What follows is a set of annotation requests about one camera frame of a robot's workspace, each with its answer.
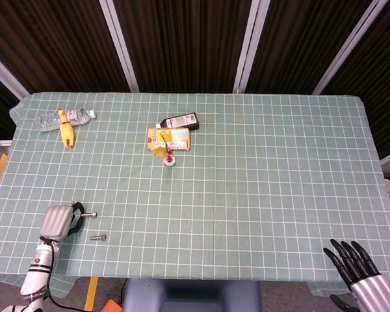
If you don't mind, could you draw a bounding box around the torn yellow wrapper piece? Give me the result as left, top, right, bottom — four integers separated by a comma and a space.
151, 146, 170, 160

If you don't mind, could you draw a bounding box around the white partition frame post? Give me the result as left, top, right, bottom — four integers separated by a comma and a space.
233, 0, 264, 94
0, 47, 31, 100
99, 0, 140, 94
311, 0, 390, 96

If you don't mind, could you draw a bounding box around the dark ribbed partition panel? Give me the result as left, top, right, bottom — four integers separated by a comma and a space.
246, 0, 380, 95
0, 0, 133, 96
324, 0, 390, 160
112, 0, 255, 94

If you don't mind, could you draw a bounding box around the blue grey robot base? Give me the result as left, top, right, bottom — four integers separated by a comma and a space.
122, 278, 263, 312

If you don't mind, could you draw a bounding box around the dark bottle with white label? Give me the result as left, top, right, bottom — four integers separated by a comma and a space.
155, 112, 201, 132

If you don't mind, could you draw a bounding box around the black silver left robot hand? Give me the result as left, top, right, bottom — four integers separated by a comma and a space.
39, 201, 86, 242

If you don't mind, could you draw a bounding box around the thin dark floor cable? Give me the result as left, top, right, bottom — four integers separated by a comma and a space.
115, 278, 126, 302

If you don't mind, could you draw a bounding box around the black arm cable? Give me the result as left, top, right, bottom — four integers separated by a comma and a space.
40, 236, 88, 312

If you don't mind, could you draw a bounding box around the clear plastic water bottle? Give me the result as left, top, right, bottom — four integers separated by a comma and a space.
35, 108, 98, 133

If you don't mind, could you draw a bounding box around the orange box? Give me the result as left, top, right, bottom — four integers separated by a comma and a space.
100, 298, 124, 312

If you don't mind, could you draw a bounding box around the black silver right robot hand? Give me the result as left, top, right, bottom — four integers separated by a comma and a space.
322, 239, 390, 312

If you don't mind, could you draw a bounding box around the green checkered tablecloth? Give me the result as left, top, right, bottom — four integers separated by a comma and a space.
0, 92, 390, 297

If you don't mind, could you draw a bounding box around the yellow cardboard box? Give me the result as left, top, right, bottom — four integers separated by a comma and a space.
147, 127, 192, 152

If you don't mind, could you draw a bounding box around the yellow rubber chicken toy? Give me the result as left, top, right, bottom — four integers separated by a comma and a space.
57, 109, 75, 150

